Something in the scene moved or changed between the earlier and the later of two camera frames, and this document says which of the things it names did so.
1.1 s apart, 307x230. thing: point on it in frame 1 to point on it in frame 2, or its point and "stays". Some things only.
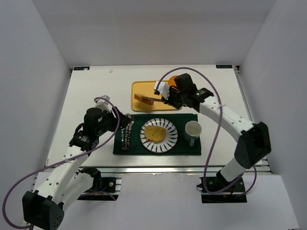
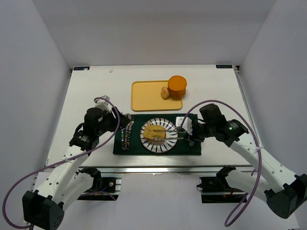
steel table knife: (122, 137) stays
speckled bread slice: (138, 97) to (153, 132)
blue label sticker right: (224, 66) stays
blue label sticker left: (81, 68) stays
